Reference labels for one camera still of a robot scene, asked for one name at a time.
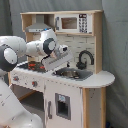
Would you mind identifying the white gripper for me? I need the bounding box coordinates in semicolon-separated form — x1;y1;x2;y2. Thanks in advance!
42;45;73;71

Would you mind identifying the small metal pot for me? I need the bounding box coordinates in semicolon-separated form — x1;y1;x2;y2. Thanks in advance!
61;71;79;78

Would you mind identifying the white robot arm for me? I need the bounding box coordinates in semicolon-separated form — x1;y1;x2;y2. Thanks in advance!
0;28;73;128

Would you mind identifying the wooden toy kitchen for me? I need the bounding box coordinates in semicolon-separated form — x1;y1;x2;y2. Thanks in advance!
10;10;115;128

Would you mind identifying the black toy faucet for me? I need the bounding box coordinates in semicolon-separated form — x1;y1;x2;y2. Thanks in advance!
76;50;94;70

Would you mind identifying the black toy stovetop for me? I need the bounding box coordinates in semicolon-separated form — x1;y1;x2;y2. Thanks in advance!
16;60;60;74

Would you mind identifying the grey toy sink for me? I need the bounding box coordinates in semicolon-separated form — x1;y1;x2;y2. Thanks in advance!
52;67;92;81

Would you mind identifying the white toy microwave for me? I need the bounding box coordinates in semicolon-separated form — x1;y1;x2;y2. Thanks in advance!
55;14;92;33

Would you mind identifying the right red stove knob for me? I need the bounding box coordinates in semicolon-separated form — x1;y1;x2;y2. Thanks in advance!
32;81;38;87

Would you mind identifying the red stove knob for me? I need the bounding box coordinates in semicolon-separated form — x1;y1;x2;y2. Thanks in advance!
13;76;19;81
32;81;38;87

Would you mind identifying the white cabinet door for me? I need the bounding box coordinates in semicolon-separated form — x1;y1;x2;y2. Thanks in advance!
44;81;82;128

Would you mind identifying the left red stove knob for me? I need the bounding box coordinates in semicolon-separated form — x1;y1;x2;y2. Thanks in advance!
13;76;19;81

